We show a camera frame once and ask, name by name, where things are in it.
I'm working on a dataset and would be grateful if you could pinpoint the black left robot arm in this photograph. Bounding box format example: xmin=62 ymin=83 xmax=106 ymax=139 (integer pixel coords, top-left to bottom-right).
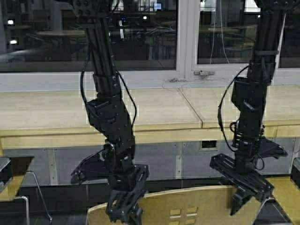
xmin=70 ymin=0 xmax=149 ymax=225

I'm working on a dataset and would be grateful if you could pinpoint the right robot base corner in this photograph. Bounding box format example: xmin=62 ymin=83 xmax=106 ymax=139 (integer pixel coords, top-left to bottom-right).
xmin=291 ymin=157 xmax=300 ymax=187

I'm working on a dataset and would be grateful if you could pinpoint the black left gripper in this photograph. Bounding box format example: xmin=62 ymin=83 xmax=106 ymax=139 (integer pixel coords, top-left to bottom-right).
xmin=71 ymin=146 xmax=149 ymax=225

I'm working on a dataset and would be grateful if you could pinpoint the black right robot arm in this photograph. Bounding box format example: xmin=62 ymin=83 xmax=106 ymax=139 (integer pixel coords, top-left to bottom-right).
xmin=210 ymin=0 xmax=299 ymax=215

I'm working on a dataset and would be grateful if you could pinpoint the wall power outlet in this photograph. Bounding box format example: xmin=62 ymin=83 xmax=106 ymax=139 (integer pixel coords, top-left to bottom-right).
xmin=201 ymin=140 xmax=218 ymax=151

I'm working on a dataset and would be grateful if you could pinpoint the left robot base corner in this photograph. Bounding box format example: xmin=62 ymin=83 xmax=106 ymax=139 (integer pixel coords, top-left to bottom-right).
xmin=0 ymin=157 xmax=13 ymax=192

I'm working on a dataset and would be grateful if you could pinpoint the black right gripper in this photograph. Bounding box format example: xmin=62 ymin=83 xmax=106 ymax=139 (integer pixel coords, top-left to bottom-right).
xmin=210 ymin=137 xmax=288 ymax=216

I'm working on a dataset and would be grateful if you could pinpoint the white window frame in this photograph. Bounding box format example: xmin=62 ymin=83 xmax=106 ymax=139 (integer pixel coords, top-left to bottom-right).
xmin=179 ymin=0 xmax=300 ymax=82

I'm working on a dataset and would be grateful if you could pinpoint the yellow wooden chair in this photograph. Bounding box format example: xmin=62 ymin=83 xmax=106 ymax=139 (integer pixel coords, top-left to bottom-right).
xmin=85 ymin=177 xmax=300 ymax=225
xmin=0 ymin=156 xmax=53 ymax=225

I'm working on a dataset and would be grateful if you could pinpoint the long yellow counter table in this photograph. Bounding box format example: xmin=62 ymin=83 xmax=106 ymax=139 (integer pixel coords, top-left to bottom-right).
xmin=0 ymin=85 xmax=300 ymax=150

